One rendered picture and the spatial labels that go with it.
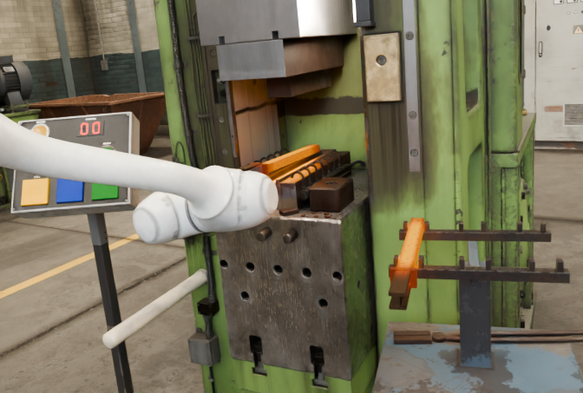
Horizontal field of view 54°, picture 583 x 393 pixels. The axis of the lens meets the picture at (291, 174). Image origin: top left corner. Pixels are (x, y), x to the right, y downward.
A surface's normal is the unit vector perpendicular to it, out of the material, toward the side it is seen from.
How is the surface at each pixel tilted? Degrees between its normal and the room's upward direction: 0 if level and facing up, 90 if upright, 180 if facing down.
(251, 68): 90
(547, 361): 0
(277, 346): 90
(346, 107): 90
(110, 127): 60
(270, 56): 90
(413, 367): 0
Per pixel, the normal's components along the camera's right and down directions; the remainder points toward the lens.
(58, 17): 0.85, 0.04
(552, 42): -0.51, 0.23
